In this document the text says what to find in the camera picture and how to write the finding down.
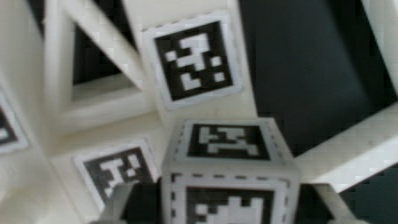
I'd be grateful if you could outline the white U-shaped obstacle fence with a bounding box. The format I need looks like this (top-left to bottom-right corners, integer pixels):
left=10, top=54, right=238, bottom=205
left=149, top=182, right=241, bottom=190
left=293, top=0, right=398, bottom=194

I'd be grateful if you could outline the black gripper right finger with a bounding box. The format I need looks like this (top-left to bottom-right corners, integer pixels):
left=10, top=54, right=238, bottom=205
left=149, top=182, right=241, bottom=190
left=295, top=184, right=368, bottom=224

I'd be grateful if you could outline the white chair backrest part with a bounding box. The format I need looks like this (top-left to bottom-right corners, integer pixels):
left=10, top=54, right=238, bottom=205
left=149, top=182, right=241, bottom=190
left=0, top=0, right=256, bottom=224

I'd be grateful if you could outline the white chair leg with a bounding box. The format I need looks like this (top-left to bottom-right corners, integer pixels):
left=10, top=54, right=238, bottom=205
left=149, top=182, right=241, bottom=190
left=162, top=118, right=300, bottom=224

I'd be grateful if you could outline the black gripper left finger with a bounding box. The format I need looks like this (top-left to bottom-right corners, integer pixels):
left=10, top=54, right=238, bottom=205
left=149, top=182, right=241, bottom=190
left=89, top=183, right=162, bottom=224

